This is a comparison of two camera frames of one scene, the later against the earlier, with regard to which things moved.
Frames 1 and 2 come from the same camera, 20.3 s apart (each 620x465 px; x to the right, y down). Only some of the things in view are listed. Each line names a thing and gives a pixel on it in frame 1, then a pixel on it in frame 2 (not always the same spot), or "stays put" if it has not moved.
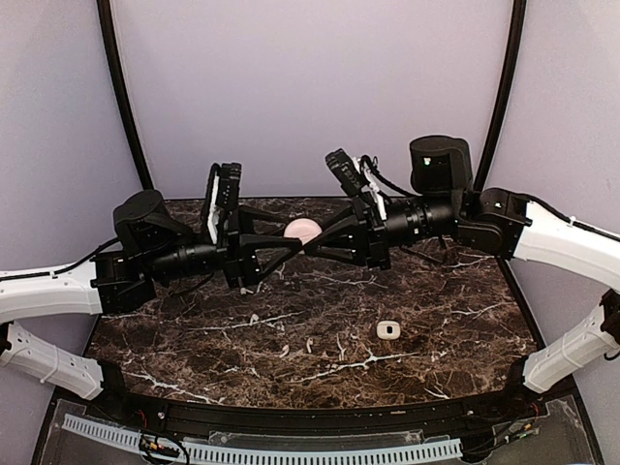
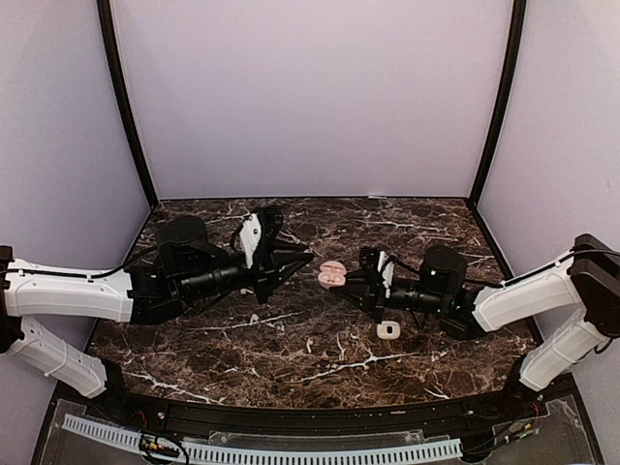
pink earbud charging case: [303, 229] to [332, 274]
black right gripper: [365, 235] to [370, 291]
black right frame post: [509, 94] stays put
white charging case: [388, 329] stays put
